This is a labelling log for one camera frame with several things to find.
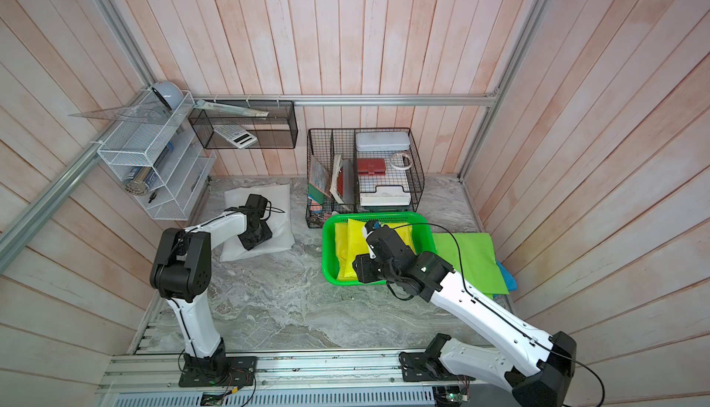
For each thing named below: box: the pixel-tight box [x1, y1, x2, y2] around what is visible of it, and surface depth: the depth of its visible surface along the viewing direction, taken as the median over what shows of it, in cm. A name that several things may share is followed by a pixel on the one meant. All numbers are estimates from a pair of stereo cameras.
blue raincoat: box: [495, 259, 519, 292], surface depth 89 cm
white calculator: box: [213, 124, 258, 149], surface depth 100 cm
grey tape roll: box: [151, 80, 184, 111], surface depth 85 cm
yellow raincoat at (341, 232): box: [334, 222, 349, 282], surface depth 95 cm
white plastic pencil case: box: [355, 131, 411, 152], surface depth 103 cm
